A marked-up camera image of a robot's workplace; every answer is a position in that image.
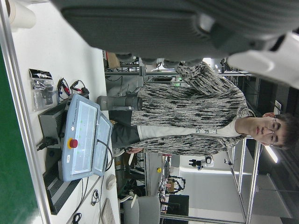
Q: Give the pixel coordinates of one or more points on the aluminium cage frame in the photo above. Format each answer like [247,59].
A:
[253,186]

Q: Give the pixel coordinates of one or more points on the white computer mouse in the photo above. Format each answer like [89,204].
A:
[111,182]

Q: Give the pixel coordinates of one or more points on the red black clip lead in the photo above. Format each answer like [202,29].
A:
[85,90]
[61,84]

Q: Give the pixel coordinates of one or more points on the black background screen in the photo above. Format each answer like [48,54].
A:
[178,205]

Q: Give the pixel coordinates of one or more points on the clear bag of black parts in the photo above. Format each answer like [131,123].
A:
[42,93]

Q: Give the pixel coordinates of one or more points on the white paper cup stack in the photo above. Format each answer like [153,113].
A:
[23,16]

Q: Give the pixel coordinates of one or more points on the teach pendant with red button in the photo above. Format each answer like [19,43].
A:
[79,130]

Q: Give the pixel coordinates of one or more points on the person in patterned cardigan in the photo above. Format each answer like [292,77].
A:
[187,105]

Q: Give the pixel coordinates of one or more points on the grey-blue teach pendant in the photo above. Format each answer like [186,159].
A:
[102,130]

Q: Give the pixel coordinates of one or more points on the black vented electronics box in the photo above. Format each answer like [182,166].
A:
[50,119]

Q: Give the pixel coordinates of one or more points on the aluminium table edge rail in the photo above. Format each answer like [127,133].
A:
[22,112]

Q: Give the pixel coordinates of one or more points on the black foil bag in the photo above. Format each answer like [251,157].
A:
[40,74]

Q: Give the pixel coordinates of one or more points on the brown cardboard box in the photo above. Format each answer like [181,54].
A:
[113,60]

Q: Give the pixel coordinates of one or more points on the white keyboard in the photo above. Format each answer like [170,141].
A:
[108,213]

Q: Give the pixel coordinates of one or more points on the grey office chair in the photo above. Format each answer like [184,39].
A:
[147,210]

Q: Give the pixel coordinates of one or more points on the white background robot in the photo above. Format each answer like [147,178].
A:
[209,161]

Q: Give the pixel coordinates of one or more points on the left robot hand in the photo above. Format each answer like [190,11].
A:
[140,28]

